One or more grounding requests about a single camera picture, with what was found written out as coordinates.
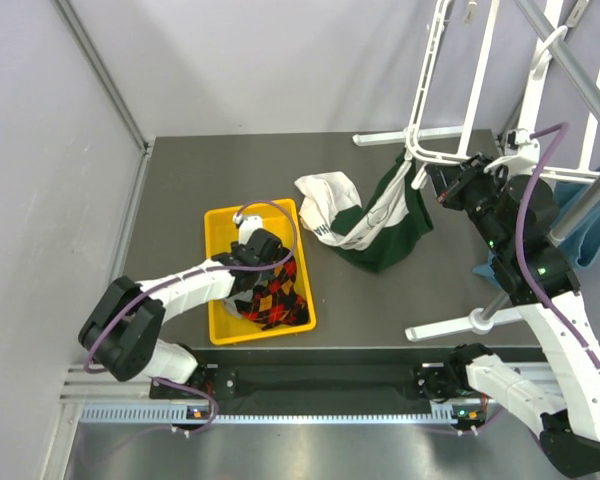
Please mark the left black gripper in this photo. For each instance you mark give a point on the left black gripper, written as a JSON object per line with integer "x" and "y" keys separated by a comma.
{"x": 267, "y": 272}

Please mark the blue cloth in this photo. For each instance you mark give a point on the blue cloth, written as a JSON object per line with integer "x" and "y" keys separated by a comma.
{"x": 582, "y": 246}

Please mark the red black argyle sock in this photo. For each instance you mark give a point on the red black argyle sock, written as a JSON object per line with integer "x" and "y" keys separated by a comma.
{"x": 272, "y": 303}

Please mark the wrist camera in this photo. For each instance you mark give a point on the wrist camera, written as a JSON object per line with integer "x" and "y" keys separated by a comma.
{"x": 521, "y": 153}
{"x": 246, "y": 225}

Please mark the aluminium cable duct rail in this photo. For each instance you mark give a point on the aluminium cable duct rail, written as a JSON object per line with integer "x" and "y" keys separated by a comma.
{"x": 105, "y": 400}

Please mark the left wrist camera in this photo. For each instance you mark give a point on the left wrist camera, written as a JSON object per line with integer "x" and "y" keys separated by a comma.
{"x": 246, "y": 225}

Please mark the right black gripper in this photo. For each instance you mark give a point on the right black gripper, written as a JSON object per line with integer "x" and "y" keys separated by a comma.
{"x": 449, "y": 181}

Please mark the white hanger clip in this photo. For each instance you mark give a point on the white hanger clip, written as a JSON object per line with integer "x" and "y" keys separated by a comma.
{"x": 420, "y": 179}

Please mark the yellow plastic bin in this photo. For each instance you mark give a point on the yellow plastic bin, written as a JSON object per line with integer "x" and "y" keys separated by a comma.
{"x": 220, "y": 231}

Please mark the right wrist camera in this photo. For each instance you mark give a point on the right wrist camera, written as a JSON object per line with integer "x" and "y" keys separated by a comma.
{"x": 521, "y": 153}

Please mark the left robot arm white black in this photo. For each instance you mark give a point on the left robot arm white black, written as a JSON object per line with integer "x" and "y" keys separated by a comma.
{"x": 121, "y": 335}

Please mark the white clip hanger frame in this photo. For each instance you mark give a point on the white clip hanger frame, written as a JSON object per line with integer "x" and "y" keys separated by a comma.
{"x": 549, "y": 48}

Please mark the green and white sock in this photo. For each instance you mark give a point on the green and white sock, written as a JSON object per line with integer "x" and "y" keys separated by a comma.
{"x": 376, "y": 236}

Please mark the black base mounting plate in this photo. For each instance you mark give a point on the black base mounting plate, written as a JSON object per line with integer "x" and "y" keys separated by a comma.
{"x": 226, "y": 383}

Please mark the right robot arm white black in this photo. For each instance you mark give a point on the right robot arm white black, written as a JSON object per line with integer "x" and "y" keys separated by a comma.
{"x": 513, "y": 214}

